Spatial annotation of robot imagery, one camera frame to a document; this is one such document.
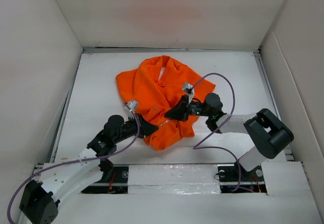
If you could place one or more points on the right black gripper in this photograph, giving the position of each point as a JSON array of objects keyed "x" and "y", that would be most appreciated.
[{"x": 180, "y": 111}]

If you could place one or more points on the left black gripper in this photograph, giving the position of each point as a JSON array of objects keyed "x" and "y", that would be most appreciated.
[{"x": 146, "y": 128}]

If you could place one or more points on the orange zip jacket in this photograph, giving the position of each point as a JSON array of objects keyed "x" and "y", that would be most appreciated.
[{"x": 157, "y": 86}]

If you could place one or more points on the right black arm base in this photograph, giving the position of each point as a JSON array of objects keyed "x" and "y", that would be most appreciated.
[{"x": 250, "y": 181}]

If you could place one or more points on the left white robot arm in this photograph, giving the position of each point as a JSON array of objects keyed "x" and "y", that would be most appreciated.
[{"x": 42, "y": 200}]

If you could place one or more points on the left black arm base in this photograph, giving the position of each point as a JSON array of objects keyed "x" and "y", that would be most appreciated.
[{"x": 114, "y": 179}]

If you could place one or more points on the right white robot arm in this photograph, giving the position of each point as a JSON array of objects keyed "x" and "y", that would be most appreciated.
[{"x": 268, "y": 133}]

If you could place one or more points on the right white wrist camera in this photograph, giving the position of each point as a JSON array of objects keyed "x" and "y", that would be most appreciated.
[{"x": 189, "y": 90}]

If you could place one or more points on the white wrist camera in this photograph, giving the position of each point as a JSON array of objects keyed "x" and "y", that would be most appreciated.
[
  {"x": 189, "y": 90},
  {"x": 132, "y": 105}
]

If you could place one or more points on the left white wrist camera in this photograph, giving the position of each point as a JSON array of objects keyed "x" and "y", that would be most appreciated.
[{"x": 132, "y": 105}]

